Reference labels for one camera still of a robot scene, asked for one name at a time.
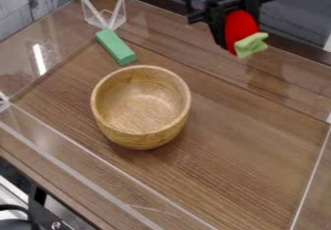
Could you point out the black table leg frame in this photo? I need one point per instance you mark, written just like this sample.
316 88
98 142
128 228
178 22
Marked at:
43 219

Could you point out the red plush strawberry toy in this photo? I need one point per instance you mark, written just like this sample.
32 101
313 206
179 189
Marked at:
244 38

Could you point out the light wooden bowl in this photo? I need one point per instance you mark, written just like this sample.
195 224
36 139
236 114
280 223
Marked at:
140 105

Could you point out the clear acrylic corner bracket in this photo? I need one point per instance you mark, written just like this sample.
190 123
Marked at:
104 19

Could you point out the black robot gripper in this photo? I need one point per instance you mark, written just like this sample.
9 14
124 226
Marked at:
211 10

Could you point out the clear acrylic tray wall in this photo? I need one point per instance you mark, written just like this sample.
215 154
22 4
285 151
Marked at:
248 168

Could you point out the green rectangular block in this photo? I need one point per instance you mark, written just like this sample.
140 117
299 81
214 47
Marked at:
115 46

